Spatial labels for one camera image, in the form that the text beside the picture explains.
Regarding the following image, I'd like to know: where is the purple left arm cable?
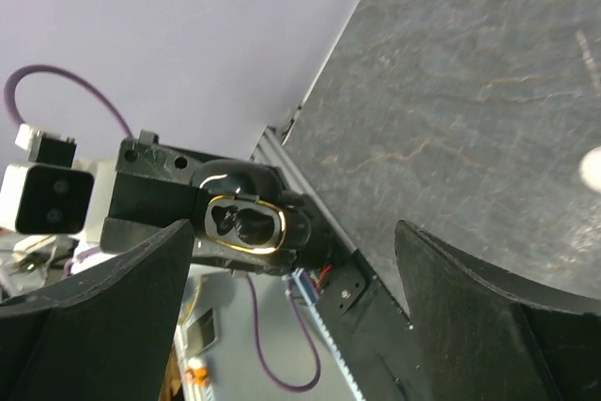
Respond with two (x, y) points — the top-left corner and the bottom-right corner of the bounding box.
(3, 64), (135, 139)

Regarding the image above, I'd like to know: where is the black earbud charging case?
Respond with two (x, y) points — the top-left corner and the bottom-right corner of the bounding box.
(192, 160), (312, 271)

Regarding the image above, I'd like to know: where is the slotted cable duct rail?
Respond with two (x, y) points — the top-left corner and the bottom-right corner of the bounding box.
(289, 270), (365, 401)

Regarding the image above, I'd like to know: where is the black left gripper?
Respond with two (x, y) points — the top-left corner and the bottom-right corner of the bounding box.
(100, 135), (282, 274)

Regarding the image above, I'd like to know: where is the white earbud charging case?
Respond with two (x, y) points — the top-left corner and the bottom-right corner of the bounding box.
(578, 147), (601, 193)

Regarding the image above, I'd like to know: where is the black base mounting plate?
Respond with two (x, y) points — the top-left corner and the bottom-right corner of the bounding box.
(300, 250), (433, 401)

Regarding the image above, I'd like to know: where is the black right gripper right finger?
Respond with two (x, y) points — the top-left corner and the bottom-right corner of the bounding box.
(394, 221), (600, 400)

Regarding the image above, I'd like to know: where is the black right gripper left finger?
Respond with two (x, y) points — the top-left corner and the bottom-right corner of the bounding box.
(1, 221), (194, 400)

